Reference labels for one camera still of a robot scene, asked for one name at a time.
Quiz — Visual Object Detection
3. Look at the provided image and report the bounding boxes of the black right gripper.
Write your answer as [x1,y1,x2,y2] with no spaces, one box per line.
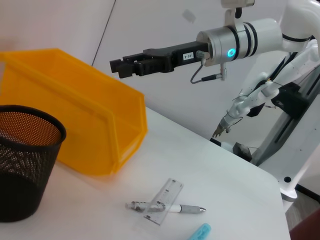
[109,41,210,79]

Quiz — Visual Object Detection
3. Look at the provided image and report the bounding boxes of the black mesh pen holder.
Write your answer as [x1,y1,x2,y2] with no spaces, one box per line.
[0,104,67,223]

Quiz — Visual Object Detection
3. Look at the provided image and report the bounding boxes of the blue plastic scissors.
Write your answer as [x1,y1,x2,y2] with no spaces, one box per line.
[191,222,212,240]

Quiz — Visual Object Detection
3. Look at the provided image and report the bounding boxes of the white humanoid robot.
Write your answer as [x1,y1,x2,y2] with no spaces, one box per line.
[212,39,320,139]

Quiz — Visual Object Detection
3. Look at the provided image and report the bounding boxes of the white grey ballpoint pen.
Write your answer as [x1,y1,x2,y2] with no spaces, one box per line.
[124,199,207,215]

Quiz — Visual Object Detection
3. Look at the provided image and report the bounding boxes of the dark grey block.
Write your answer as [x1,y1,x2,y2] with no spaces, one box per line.
[232,142,252,162]

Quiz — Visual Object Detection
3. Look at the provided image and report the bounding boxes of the yellow plastic storage bin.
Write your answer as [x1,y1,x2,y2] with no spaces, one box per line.
[0,47,150,177]

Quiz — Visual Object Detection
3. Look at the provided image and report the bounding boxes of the clear plastic ruler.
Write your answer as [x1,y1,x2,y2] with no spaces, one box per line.
[142,177,185,226]

